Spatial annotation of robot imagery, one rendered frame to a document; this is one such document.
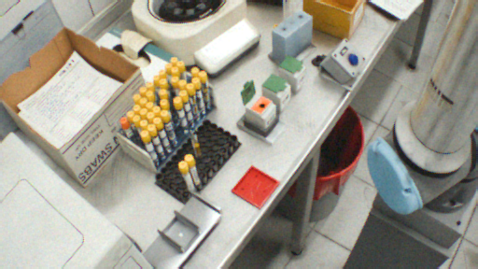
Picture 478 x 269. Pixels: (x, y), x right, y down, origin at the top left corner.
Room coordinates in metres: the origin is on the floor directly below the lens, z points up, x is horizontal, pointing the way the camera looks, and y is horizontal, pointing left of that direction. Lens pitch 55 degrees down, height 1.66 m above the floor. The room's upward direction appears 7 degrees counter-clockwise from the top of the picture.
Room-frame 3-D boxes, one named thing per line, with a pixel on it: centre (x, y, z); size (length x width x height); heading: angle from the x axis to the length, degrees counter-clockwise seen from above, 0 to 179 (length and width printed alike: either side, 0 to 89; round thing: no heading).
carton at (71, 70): (0.63, 0.36, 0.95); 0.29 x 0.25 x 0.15; 48
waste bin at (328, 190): (0.81, -0.23, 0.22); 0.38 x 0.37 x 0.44; 138
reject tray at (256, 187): (0.41, -0.02, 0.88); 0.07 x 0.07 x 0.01; 48
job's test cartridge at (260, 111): (0.55, -0.05, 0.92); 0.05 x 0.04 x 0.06; 48
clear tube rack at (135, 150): (0.57, 0.14, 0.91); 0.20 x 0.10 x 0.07; 138
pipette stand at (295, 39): (0.75, -0.15, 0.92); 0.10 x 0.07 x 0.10; 130
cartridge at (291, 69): (0.65, -0.13, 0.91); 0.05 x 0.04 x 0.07; 48
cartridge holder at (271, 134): (0.55, -0.05, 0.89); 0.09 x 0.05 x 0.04; 48
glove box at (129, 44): (0.76, 0.22, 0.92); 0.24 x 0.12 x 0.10; 48
